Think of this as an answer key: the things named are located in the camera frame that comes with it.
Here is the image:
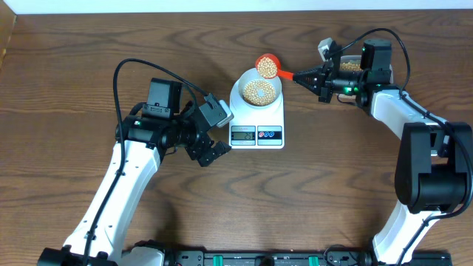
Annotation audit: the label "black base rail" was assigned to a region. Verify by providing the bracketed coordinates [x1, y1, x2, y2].
[125, 239, 454, 266]

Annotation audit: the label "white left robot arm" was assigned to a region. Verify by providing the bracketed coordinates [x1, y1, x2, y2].
[38, 78, 233, 265]

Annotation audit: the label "red measuring scoop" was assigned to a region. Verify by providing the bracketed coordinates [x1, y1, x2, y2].
[255, 53, 293, 81]

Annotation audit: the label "white round bowl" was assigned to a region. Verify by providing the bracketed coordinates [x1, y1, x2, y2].
[237, 68, 282, 107]

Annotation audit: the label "clear plastic container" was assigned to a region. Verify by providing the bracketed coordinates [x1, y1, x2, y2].
[336, 55, 394, 100]

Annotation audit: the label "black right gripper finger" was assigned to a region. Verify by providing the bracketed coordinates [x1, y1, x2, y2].
[293, 65, 324, 81]
[293, 79, 321, 97]

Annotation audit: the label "pile of soybeans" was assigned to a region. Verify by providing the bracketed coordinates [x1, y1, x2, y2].
[242, 53, 361, 106]

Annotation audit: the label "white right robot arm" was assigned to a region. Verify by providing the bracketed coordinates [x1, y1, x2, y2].
[293, 38, 472, 265]

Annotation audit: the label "white digital kitchen scale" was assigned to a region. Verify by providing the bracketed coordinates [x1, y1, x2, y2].
[228, 85, 285, 149]

